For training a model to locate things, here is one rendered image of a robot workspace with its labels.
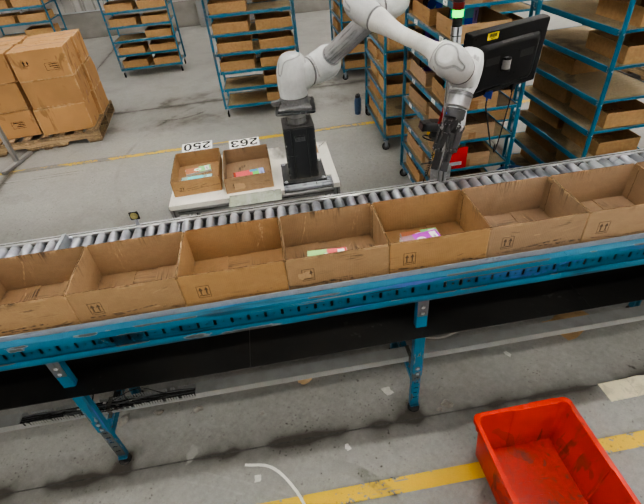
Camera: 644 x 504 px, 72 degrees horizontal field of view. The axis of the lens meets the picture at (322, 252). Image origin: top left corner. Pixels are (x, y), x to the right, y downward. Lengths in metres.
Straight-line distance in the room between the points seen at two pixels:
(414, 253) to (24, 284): 1.61
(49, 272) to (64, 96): 4.02
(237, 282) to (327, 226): 0.48
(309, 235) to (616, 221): 1.22
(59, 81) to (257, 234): 4.35
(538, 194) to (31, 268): 2.17
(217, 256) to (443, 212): 1.00
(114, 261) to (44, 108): 4.20
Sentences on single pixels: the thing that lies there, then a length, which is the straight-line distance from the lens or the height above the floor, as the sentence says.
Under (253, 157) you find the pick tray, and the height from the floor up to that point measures 0.77.
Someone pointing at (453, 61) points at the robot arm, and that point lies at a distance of 1.62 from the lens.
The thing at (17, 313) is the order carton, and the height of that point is 1.00.
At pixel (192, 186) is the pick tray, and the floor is 0.81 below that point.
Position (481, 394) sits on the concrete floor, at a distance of 2.55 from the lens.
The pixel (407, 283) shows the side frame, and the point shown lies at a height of 0.90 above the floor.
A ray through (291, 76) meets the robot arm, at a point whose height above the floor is 1.35.
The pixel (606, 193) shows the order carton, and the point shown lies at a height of 0.91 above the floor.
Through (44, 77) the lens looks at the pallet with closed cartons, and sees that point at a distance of 5.97.
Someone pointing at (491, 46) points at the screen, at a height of 1.48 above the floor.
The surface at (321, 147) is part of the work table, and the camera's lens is 3.06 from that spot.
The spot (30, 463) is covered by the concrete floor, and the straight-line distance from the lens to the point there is 2.83.
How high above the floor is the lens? 2.08
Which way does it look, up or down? 39 degrees down
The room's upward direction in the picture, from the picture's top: 6 degrees counter-clockwise
